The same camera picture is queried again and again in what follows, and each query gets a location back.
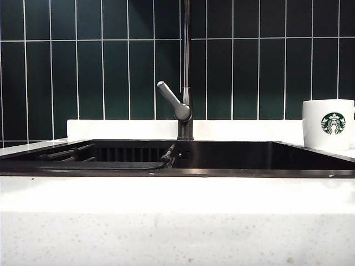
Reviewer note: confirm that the white Starbucks logo mug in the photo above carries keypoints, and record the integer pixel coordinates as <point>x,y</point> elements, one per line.
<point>314,127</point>

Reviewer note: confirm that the black sink basin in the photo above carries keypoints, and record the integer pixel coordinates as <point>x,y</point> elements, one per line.
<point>235,158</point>

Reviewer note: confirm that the black sink drain rack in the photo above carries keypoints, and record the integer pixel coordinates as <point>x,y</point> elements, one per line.
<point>111,165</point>

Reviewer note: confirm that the dark metal sink faucet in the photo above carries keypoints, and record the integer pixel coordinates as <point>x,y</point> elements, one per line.
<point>186,55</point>

